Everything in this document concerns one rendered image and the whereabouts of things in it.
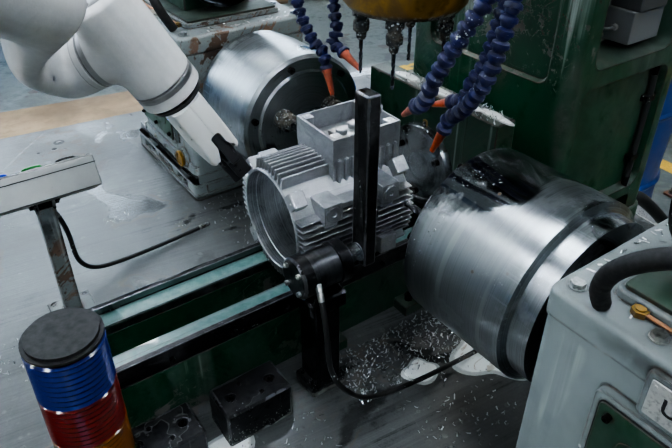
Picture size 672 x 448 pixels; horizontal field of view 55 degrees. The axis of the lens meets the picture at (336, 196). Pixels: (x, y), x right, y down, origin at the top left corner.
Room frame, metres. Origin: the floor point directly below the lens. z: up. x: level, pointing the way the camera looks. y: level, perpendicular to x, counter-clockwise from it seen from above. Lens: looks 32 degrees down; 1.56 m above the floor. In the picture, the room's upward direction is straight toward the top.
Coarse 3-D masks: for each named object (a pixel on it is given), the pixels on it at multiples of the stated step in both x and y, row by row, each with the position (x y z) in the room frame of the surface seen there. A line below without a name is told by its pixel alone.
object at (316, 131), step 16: (320, 112) 0.90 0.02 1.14; (336, 112) 0.92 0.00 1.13; (352, 112) 0.93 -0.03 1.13; (384, 112) 0.89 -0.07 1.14; (304, 128) 0.86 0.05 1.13; (320, 128) 0.90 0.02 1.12; (336, 128) 0.86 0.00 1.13; (352, 128) 0.87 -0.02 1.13; (384, 128) 0.85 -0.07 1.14; (320, 144) 0.82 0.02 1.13; (336, 144) 0.80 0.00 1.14; (352, 144) 0.81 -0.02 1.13; (384, 144) 0.85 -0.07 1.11; (336, 160) 0.80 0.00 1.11; (352, 160) 0.81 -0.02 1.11; (384, 160) 0.85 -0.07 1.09; (336, 176) 0.80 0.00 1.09; (352, 176) 0.81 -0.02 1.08
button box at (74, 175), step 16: (64, 160) 0.85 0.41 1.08; (80, 160) 0.86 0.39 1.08; (16, 176) 0.81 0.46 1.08; (32, 176) 0.82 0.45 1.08; (48, 176) 0.83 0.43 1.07; (64, 176) 0.84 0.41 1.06; (80, 176) 0.85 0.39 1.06; (96, 176) 0.86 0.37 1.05; (0, 192) 0.79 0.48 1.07; (16, 192) 0.80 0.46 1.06; (32, 192) 0.80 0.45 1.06; (48, 192) 0.81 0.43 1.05; (64, 192) 0.82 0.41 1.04; (80, 192) 0.88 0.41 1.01; (0, 208) 0.77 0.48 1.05; (16, 208) 0.78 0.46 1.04
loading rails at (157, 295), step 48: (144, 288) 0.74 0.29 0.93; (192, 288) 0.75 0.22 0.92; (240, 288) 0.79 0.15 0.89; (288, 288) 0.75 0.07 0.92; (384, 288) 0.83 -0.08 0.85; (144, 336) 0.70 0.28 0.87; (192, 336) 0.64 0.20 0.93; (240, 336) 0.68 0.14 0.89; (288, 336) 0.72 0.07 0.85; (144, 384) 0.59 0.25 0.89; (192, 384) 0.63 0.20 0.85
